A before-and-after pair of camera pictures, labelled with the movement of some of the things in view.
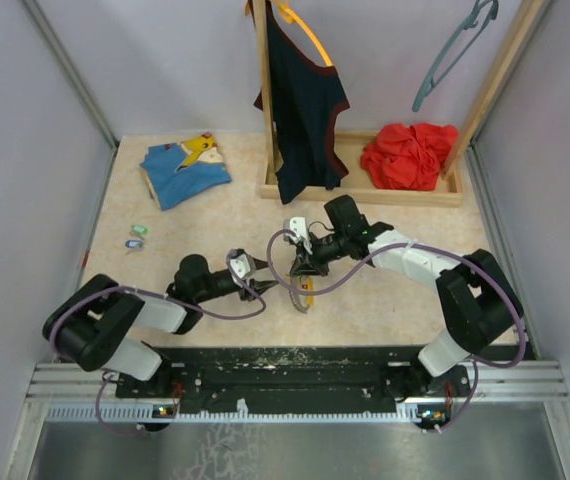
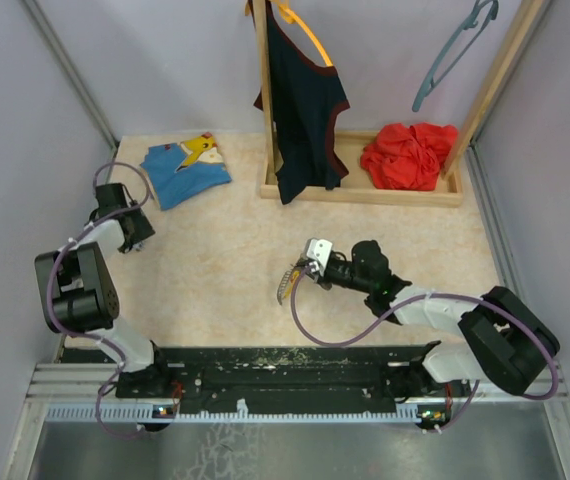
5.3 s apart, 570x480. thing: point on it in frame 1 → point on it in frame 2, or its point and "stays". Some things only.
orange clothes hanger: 290,16 stays
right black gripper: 301,264 → 324,280
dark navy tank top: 303,96 stays
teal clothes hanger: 471,22 stays
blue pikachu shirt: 178,171 stays
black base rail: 286,377 stays
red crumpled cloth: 409,157 stays
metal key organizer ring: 291,292 → 281,285
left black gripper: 258,287 → 143,230
